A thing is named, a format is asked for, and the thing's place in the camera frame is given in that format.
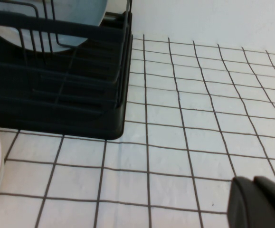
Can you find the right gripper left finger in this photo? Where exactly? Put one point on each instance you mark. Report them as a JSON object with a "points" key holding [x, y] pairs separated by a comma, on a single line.
{"points": [[244, 209]]}

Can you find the grey plate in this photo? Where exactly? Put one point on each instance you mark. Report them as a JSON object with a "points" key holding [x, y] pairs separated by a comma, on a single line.
{"points": [[80, 19]]}

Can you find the white grid tablecloth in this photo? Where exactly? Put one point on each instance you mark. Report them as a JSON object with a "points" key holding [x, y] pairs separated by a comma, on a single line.
{"points": [[175, 142]]}

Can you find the black plastic drain tray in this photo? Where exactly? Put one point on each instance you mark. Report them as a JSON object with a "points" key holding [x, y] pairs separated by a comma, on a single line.
{"points": [[56, 123]]}

